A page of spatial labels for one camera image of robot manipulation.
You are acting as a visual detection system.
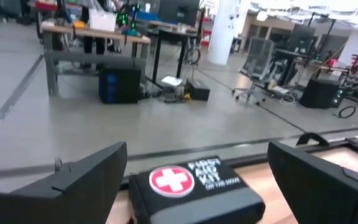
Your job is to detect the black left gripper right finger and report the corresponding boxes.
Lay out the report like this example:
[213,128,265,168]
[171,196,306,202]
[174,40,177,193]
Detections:
[267,140,358,224]

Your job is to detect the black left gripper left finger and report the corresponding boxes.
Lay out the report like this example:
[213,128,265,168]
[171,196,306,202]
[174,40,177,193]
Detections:
[0,141,129,224]

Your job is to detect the black speaker box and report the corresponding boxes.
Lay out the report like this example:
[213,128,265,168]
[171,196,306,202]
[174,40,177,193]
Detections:
[300,78,343,109]

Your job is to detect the black computer tower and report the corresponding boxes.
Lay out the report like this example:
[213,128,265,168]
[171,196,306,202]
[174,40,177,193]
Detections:
[98,67,142,105]

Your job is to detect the black first aid kit pouch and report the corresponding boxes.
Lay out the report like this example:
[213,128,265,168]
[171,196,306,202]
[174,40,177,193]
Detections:
[128,155,266,224]

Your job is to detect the grey office chair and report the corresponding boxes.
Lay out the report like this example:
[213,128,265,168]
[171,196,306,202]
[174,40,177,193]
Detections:
[231,37,276,105]

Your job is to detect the person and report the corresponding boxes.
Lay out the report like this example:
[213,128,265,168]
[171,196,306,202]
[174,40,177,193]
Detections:
[81,0,117,69]

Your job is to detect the black desk with monitor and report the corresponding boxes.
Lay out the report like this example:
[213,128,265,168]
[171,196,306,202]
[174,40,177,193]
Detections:
[275,24,319,85]

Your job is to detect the small black box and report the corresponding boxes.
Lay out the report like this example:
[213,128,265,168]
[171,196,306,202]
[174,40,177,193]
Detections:
[191,79,211,101]

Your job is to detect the white flat floor item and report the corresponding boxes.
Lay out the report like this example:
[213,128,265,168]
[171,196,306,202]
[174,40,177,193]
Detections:
[161,75,183,87]

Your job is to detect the wooden workbench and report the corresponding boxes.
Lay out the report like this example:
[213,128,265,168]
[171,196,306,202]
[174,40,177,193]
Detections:
[40,21,152,96]

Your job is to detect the white storage box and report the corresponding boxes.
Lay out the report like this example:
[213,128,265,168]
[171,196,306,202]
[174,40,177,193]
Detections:
[88,8,117,32]

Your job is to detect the black monitor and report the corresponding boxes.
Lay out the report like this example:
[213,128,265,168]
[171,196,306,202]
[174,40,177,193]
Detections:
[158,0,200,27]

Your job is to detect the black clamp handle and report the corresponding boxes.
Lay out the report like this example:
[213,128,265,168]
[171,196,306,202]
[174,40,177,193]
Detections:
[296,133,331,147]

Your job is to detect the black coiled cable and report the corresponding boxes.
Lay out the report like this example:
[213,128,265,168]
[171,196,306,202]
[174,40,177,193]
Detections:
[337,105,357,119]

